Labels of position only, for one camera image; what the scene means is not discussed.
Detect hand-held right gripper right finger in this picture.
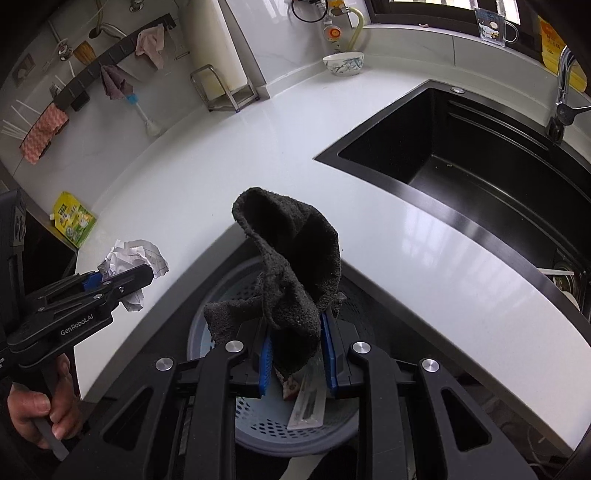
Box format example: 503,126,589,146
320,311,539,480

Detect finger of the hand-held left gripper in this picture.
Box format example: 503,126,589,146
76,264,154,311
55,271,105,296

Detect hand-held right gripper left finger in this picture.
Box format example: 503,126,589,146
51,323,276,480

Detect red and cream snack wrapper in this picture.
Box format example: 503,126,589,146
277,369,301,402

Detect blue-grey perforated waste basket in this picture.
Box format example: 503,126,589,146
187,256,365,457

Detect clear toothbrush package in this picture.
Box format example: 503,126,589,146
287,355,329,432

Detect dark grey cloth rag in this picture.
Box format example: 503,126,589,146
203,187,347,379

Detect person's left hand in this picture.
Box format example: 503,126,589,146
7,353,86,450

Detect green and yellow pouch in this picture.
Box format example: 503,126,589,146
50,191,98,247

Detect pink zigzag dish cloth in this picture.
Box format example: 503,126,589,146
19,104,70,165

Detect white and blue bottle brush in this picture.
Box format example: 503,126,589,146
122,92,168,138

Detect bundle of white sticks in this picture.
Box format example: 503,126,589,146
0,104,33,139

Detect mauve hanging cloth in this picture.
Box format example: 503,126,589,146
100,65,134,101

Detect metal board stand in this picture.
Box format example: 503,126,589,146
190,65,259,113

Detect pink hanging cloth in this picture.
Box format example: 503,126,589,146
135,25,166,70

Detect black kitchen sink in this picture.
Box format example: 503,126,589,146
315,79,591,324

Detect metal sink strainer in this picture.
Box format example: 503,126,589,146
551,261,578,291

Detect white cutting board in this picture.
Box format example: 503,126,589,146
180,0,269,100

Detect white patterned bowl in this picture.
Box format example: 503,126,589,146
322,52,365,77

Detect gas valve with orange knob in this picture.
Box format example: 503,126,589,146
321,0,347,44

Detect chrome faucet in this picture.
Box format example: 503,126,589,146
546,45,591,144

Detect dark framed window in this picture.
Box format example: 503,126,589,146
367,0,561,63

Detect printed glass mug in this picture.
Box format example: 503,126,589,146
475,7,520,48

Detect yellow oil bottle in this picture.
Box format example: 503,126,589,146
536,14,587,93

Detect black wall rack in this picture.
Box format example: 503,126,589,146
51,13,178,112

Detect black cable loop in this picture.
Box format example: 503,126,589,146
290,0,329,23

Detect cream gas hose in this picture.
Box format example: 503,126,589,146
342,7,368,51

